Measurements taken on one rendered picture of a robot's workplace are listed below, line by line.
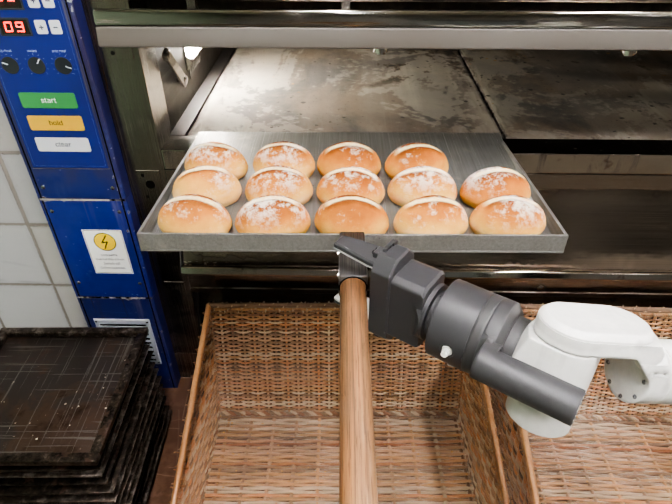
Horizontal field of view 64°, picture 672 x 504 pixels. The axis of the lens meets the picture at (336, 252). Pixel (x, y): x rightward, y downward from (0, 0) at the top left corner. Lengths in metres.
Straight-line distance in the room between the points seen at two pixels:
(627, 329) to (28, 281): 1.11
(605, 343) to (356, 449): 0.24
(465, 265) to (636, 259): 0.33
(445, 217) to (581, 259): 0.49
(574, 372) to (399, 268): 0.19
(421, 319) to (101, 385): 0.65
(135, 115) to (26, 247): 0.39
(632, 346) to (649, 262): 0.65
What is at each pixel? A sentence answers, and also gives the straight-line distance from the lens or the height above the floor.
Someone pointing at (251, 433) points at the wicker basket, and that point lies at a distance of 1.24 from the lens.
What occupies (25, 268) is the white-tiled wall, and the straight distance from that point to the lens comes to 1.27.
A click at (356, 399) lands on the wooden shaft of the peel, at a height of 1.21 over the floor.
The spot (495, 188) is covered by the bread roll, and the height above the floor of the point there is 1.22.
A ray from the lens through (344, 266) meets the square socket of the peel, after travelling 0.62.
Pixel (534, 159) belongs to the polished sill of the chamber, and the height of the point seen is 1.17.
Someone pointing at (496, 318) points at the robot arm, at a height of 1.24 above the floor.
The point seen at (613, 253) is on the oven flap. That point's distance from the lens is 1.16.
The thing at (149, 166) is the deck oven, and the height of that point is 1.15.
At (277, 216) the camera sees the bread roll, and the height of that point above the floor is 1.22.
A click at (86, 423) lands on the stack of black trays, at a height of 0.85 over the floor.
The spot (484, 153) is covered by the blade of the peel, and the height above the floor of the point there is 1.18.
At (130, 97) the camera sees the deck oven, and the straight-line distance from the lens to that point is 0.98.
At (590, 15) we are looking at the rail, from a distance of 0.78.
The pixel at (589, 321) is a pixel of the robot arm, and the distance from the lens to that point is 0.55.
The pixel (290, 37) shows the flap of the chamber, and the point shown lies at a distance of 0.73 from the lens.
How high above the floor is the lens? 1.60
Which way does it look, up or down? 37 degrees down
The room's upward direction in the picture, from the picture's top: straight up
